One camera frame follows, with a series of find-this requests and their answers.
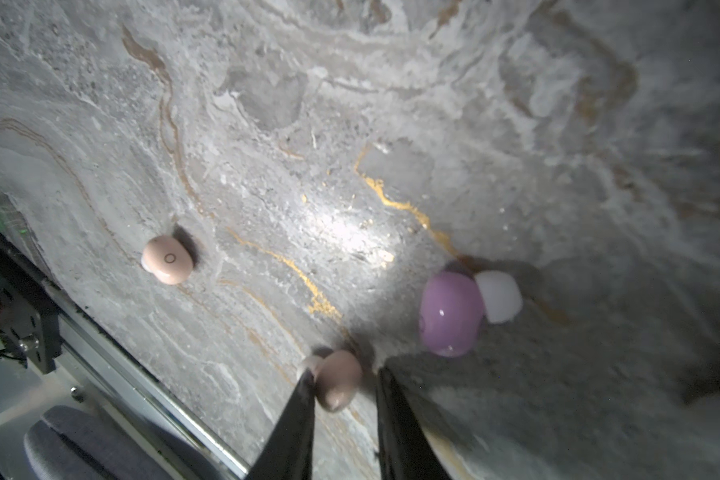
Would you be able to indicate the purple earbud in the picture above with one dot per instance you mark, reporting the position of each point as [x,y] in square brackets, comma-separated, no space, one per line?
[454,305]

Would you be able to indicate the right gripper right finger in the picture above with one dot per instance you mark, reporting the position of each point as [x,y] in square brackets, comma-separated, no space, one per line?
[404,451]

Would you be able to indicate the aluminium front rail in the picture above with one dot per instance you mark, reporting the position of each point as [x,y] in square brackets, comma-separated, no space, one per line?
[52,353]

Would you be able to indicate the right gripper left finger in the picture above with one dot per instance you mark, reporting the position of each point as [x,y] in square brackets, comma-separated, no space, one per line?
[288,452]

